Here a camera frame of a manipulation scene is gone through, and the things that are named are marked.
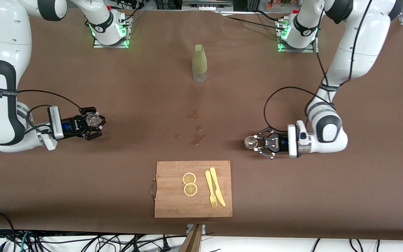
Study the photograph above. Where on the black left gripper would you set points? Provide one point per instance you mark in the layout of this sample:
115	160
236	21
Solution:
279	143

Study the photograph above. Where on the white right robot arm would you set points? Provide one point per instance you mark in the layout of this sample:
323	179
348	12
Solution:
4	70

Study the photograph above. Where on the grey device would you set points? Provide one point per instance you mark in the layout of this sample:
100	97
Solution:
206	4

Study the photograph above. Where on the brown table cover sheet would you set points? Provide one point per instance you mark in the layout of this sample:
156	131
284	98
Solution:
47	182

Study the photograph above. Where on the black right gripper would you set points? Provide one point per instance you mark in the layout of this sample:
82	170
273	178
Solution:
72	126

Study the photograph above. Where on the green sleeved glass bottle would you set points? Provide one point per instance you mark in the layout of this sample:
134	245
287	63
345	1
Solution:
199	61

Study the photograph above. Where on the orange patterned object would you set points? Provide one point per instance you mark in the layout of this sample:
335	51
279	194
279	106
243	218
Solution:
282	3

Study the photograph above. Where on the wooden cutting board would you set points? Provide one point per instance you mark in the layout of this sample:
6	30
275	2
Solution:
173	203

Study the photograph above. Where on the small clear glass shaker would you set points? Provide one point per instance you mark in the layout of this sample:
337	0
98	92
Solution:
93	119

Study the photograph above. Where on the yellow plastic fork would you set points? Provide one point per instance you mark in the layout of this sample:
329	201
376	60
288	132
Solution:
209	182

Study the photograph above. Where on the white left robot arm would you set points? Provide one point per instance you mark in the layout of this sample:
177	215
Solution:
357	42

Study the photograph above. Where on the metal bracket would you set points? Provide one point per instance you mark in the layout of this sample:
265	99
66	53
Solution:
203	228

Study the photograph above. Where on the lemon slice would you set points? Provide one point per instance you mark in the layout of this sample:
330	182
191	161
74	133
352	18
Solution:
189	178
190	189

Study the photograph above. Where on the yellow plastic knife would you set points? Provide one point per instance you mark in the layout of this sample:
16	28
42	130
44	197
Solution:
214	178

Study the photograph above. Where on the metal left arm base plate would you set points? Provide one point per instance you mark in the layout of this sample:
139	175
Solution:
310	50

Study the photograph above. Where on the steel jigger measuring cup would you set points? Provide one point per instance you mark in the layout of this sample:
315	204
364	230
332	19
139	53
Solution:
250	142

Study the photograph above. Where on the wooden beam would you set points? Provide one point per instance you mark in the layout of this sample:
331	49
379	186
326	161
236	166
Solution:
191	241

